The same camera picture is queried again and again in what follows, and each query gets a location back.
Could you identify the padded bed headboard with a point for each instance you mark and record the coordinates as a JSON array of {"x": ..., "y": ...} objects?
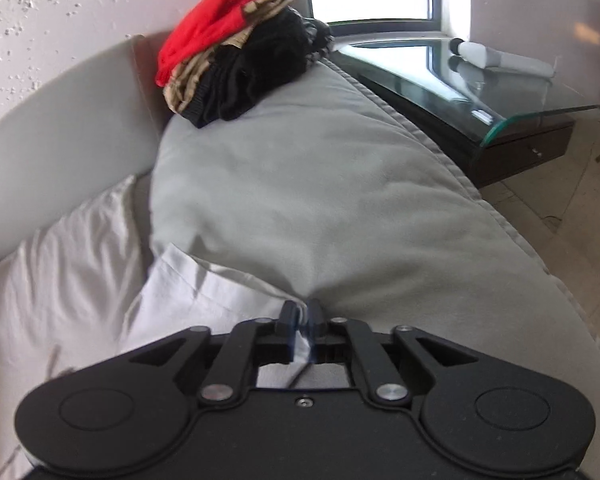
[{"x": 45, "y": 130}]

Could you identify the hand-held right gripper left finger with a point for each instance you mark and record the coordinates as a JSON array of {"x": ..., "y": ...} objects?
[{"x": 286, "y": 321}]

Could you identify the white garment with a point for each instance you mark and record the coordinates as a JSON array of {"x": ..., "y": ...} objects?
[{"x": 65, "y": 300}]

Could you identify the glass-topped dark nightstand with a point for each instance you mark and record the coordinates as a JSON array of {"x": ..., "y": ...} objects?
[{"x": 460, "y": 110}]

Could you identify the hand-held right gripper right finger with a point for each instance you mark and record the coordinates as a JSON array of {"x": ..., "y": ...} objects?
[{"x": 316, "y": 318}]

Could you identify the red tan black clothes pile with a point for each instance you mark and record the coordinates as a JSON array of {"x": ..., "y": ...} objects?
[{"x": 260, "y": 65}]

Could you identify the red garment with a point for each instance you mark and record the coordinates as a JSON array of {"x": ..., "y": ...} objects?
[{"x": 205, "y": 25}]

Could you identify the light grey duvet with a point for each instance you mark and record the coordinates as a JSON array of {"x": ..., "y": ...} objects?
[{"x": 340, "y": 200}]

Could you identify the white handheld device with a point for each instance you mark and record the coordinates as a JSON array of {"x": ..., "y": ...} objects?
[{"x": 500, "y": 58}]

